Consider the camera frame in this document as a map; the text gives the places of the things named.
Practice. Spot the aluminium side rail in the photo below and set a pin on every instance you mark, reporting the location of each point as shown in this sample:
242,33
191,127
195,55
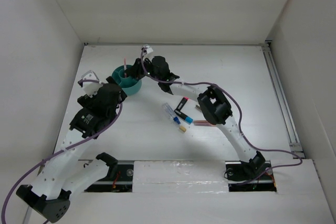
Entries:
293,138

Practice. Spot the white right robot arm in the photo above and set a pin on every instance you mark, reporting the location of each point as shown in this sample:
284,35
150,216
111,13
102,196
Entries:
215,107

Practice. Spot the small yellow eraser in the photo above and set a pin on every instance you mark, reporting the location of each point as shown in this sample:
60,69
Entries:
183,129

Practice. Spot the clear glue bottle blue cap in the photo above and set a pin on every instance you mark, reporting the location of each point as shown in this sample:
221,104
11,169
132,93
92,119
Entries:
172,115

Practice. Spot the black marker blue cap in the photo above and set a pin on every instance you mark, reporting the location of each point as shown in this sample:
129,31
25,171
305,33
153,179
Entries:
184,117

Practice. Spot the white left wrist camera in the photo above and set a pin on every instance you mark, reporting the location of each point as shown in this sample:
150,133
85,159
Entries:
90,83

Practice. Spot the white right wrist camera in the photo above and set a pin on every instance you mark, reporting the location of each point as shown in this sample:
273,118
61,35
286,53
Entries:
146,50

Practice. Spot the black marker pink cap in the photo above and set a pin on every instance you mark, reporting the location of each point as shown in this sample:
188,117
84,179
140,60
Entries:
181,104

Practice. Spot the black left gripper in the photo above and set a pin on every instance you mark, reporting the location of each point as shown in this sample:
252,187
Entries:
87,101

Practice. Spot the pink highlighter clear cap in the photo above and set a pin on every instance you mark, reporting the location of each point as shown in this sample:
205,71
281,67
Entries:
201,123

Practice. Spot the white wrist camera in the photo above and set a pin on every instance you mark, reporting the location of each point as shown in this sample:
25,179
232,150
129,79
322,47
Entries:
90,83
146,50

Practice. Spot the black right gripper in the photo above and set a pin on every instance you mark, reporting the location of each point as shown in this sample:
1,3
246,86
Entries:
136,70

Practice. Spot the teal round desk organizer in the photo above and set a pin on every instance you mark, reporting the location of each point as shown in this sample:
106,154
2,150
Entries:
128,84

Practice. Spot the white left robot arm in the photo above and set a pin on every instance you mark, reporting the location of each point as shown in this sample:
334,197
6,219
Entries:
50,194

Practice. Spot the thin pink pen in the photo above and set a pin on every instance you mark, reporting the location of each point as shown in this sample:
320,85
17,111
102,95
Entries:
125,67

